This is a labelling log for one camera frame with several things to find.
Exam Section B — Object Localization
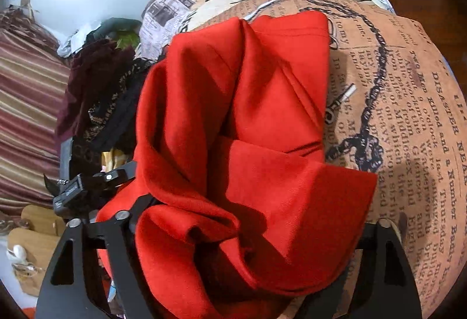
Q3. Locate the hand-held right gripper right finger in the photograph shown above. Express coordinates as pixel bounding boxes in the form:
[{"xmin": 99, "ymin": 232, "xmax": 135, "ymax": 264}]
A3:
[{"xmin": 292, "ymin": 219, "xmax": 422, "ymax": 319}]

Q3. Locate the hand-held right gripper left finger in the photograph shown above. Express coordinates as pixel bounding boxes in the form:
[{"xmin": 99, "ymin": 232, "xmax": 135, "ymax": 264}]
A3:
[{"xmin": 36, "ymin": 193, "xmax": 156, "ymax": 319}]

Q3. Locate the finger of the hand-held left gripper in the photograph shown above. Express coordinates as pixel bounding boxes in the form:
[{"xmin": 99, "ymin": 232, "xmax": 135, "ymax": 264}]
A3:
[{"xmin": 78, "ymin": 160, "xmax": 138, "ymax": 196}]

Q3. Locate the red zip jacket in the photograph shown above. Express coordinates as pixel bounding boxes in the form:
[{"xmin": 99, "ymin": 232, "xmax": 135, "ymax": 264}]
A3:
[{"xmin": 95, "ymin": 11, "xmax": 378, "ymax": 319}]

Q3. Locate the tan cardboard sheet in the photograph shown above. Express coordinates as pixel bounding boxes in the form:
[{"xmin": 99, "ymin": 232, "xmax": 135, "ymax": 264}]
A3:
[{"xmin": 7, "ymin": 204, "xmax": 66, "ymax": 298}]

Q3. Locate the black patterned garment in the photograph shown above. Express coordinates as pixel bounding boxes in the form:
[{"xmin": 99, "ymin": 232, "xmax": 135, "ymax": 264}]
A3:
[{"xmin": 73, "ymin": 57, "xmax": 161, "ymax": 159}]

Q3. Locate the small white item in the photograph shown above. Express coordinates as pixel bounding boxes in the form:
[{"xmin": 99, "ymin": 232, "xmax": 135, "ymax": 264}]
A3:
[{"xmin": 7, "ymin": 244, "xmax": 28, "ymax": 263}]

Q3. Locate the maroon folded garment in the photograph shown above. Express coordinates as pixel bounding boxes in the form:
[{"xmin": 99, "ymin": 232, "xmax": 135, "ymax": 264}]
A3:
[{"xmin": 55, "ymin": 38, "xmax": 147, "ymax": 137}]

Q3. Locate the striped brown curtain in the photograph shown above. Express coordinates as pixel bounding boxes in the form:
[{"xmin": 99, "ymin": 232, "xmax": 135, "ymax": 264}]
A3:
[{"xmin": 0, "ymin": 9, "xmax": 74, "ymax": 210}]

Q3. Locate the dark green bag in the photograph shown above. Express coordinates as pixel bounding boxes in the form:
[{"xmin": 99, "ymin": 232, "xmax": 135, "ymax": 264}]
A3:
[{"xmin": 88, "ymin": 18, "xmax": 141, "ymax": 46}]

